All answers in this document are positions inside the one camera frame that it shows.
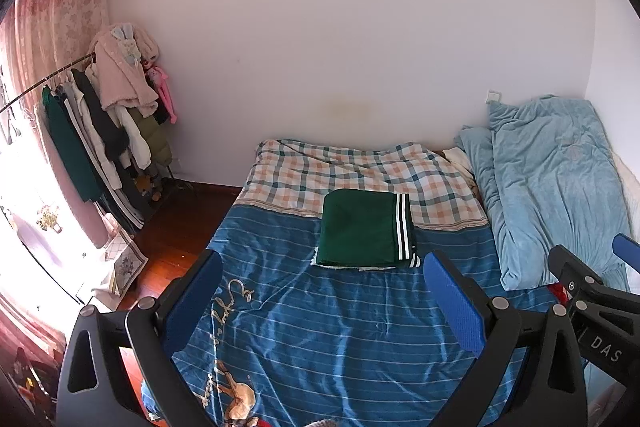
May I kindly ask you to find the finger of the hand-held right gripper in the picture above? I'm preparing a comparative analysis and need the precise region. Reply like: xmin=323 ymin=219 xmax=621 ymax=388
xmin=613 ymin=234 xmax=640 ymax=266
xmin=548 ymin=245 xmax=640 ymax=309

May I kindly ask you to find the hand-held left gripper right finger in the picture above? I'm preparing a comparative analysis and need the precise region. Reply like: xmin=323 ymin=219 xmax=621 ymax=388
xmin=422 ymin=251 xmax=587 ymax=427

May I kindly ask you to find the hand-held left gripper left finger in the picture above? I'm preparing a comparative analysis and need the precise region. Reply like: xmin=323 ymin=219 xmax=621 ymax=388
xmin=56 ymin=249 xmax=224 ymax=427

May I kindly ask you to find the green garment with striped hem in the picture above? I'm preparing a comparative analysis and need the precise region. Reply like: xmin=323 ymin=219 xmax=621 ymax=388
xmin=310 ymin=189 xmax=422 ymax=271

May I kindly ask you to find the black clothes rack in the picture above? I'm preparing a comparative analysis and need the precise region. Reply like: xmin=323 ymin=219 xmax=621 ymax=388
xmin=0 ymin=52 xmax=196 ymax=228

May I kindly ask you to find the cream fleece sheet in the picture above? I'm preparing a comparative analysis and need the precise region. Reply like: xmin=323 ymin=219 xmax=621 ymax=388
xmin=612 ymin=152 xmax=640 ymax=230

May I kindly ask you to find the floral floor mat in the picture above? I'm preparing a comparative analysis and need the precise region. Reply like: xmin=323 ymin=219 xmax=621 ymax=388
xmin=106 ymin=232 xmax=150 ymax=294

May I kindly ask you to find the light blue fleece blanket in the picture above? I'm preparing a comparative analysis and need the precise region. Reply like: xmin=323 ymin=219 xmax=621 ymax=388
xmin=454 ymin=95 xmax=632 ymax=292

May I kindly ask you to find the blue striped bed quilt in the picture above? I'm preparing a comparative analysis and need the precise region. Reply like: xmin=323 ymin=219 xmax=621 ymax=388
xmin=140 ymin=138 xmax=566 ymax=427

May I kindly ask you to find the brown plush toy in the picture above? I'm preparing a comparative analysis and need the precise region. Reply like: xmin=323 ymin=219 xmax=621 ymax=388
xmin=134 ymin=174 xmax=164 ymax=204

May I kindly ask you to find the white pillow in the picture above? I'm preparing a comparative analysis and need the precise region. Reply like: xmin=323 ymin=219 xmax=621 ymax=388
xmin=442 ymin=148 xmax=476 ymax=174

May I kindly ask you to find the olive green puffer jacket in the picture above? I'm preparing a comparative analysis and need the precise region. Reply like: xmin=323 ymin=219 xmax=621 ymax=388
xmin=137 ymin=109 xmax=174 ymax=166

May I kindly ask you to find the yellow flower plant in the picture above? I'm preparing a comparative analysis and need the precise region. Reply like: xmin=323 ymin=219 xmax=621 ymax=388
xmin=36 ymin=204 xmax=64 ymax=234

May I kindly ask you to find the white hanging jacket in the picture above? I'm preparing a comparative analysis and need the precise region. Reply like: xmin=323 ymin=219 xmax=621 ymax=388
xmin=116 ymin=104 xmax=152 ymax=174

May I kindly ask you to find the dark green hanging garment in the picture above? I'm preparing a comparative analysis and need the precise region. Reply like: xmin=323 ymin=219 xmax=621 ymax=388
xmin=41 ymin=86 xmax=103 ymax=204

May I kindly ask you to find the black hanging coat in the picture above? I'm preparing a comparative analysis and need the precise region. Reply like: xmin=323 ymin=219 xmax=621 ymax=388
xmin=70 ymin=67 xmax=130 ymax=168

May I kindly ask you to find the bright pink plush toy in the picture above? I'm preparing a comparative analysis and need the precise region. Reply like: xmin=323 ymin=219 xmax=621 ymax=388
xmin=150 ymin=64 xmax=179 ymax=124

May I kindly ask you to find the pink fluffy robe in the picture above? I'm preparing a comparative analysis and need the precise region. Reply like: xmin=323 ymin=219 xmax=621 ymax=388
xmin=90 ymin=23 xmax=162 ymax=118

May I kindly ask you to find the pink floral curtain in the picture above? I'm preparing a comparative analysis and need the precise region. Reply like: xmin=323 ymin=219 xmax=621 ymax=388
xmin=0 ymin=0 xmax=112 ymax=248

